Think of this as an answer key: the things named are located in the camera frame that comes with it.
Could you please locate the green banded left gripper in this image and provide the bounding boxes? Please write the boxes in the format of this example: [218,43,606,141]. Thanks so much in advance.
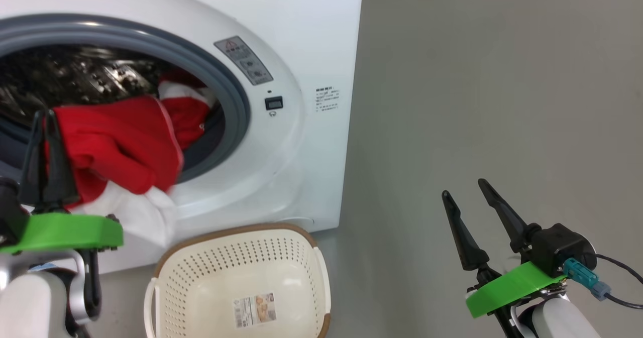
[0,109,124,256]

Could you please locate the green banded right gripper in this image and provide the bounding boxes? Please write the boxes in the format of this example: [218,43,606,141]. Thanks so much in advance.
[442,179,568,319]

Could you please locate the red and white garment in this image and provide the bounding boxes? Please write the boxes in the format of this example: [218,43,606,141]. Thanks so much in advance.
[44,69,218,248]

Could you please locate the cream perforated laundry basket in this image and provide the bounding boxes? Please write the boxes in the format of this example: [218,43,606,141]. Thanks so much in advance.
[144,222,332,338]

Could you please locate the grey rubber door gasket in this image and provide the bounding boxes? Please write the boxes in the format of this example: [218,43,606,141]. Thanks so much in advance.
[0,14,252,184]

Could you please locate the paper sticker on basket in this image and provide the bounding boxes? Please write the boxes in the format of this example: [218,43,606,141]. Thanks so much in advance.
[233,293,277,328]

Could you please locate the white washing machine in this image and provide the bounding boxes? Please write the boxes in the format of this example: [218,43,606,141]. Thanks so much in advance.
[0,0,365,276]

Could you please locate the perforated steel drum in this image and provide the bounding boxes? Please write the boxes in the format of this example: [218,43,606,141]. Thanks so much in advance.
[0,44,171,128]

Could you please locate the grey warning label sticker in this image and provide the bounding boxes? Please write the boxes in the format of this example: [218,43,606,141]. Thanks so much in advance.
[214,36,274,86]

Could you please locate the black cable with teal connector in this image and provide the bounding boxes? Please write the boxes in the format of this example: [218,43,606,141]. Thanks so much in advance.
[563,254,643,309]

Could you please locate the thin black cable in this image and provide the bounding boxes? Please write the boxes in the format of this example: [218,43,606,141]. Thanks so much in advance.
[80,248,102,323]

